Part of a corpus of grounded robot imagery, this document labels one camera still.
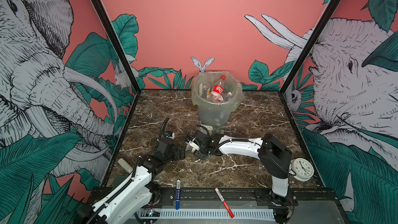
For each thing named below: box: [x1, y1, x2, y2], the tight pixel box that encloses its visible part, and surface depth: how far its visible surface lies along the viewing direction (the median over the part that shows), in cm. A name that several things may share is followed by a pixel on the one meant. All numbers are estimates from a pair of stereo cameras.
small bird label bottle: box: [215, 127, 225, 135], surface depth 95 cm
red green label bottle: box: [199, 81, 211, 99], surface depth 92 cm
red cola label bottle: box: [210, 75, 227, 103], surface depth 92 cm
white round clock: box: [289, 157, 315, 182], surface depth 81 cm
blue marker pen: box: [175, 178, 181, 210], surface depth 76 cm
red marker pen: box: [214, 187, 235, 219], surface depth 73 cm
